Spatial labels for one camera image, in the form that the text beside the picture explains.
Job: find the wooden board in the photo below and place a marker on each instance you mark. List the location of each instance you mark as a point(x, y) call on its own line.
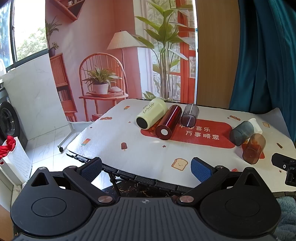
point(215, 46)

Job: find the pink room wall poster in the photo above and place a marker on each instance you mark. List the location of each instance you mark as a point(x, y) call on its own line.
point(92, 34)

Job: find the teal curtain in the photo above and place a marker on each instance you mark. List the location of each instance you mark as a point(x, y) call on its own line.
point(261, 58)

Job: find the blue fluffy rug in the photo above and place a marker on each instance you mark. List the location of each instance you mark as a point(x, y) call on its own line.
point(288, 217)

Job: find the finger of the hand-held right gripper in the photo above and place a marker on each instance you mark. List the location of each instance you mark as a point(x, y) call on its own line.
point(281, 160)

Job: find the dark teal cup white lid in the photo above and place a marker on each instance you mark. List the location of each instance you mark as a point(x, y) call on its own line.
point(241, 133)

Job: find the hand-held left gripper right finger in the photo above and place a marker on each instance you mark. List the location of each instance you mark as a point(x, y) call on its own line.
point(200, 171)

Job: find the red cloth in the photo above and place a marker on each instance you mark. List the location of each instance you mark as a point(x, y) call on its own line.
point(8, 144)

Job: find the white marble panel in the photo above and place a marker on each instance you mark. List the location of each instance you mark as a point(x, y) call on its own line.
point(32, 97)

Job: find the amber translucent cup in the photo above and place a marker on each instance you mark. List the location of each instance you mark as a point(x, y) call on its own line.
point(253, 148)

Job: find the cream cup with black base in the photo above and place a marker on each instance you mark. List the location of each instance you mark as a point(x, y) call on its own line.
point(152, 111)

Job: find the white stand with caster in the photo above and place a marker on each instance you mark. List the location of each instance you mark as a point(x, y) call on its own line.
point(74, 129)

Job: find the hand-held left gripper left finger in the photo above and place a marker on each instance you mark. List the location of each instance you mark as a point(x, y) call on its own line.
point(92, 167)

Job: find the grey translucent cup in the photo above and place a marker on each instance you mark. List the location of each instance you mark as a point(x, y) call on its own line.
point(189, 114)

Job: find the window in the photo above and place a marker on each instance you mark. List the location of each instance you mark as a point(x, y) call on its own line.
point(25, 30)

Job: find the white laundry basket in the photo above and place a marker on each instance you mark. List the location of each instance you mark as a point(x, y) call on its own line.
point(19, 160)

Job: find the dark red translucent cup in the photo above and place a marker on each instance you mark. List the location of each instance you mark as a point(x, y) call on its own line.
point(169, 120)

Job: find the white printed table mat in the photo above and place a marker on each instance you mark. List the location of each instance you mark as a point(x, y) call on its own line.
point(138, 148)

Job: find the washing machine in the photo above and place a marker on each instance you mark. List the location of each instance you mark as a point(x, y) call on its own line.
point(9, 120)

